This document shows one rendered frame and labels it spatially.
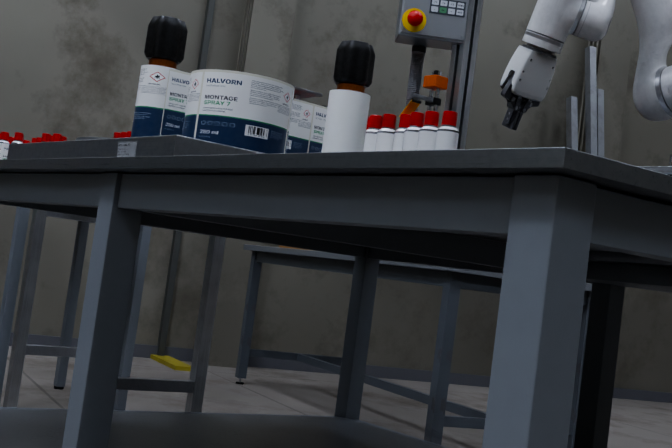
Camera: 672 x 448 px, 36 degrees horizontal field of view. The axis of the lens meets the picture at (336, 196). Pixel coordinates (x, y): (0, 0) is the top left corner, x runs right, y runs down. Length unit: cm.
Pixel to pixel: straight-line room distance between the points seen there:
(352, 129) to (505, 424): 121
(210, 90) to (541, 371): 105
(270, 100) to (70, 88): 472
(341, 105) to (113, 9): 463
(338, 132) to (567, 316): 118
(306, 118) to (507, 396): 142
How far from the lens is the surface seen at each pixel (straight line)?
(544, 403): 104
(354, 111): 216
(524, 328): 103
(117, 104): 663
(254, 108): 189
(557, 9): 218
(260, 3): 685
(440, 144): 235
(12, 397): 398
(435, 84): 253
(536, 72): 220
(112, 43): 667
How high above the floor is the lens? 69
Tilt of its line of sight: 4 degrees up
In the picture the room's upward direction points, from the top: 8 degrees clockwise
